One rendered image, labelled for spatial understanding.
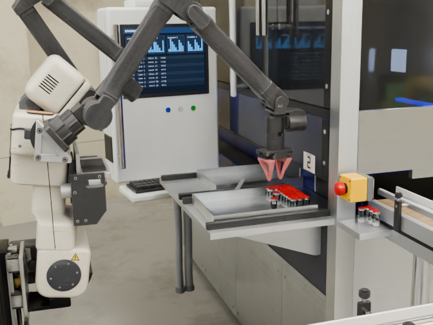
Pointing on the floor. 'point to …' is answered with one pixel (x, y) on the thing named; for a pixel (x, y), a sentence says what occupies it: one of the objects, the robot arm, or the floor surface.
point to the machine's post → (343, 151)
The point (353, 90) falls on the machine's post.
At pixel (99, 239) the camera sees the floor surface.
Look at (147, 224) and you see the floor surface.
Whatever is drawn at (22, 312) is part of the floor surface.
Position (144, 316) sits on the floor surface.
